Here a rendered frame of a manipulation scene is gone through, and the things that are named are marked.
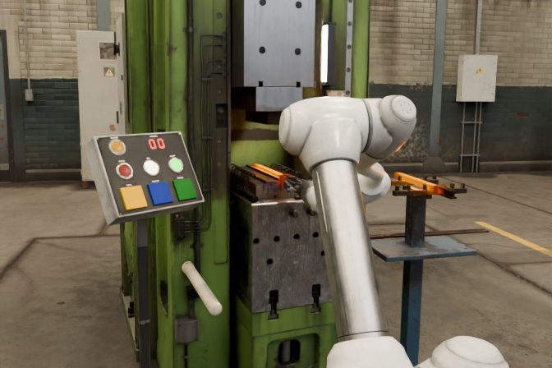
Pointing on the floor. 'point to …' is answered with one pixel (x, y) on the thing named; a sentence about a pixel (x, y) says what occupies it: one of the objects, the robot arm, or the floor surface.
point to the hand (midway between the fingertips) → (289, 181)
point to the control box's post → (143, 292)
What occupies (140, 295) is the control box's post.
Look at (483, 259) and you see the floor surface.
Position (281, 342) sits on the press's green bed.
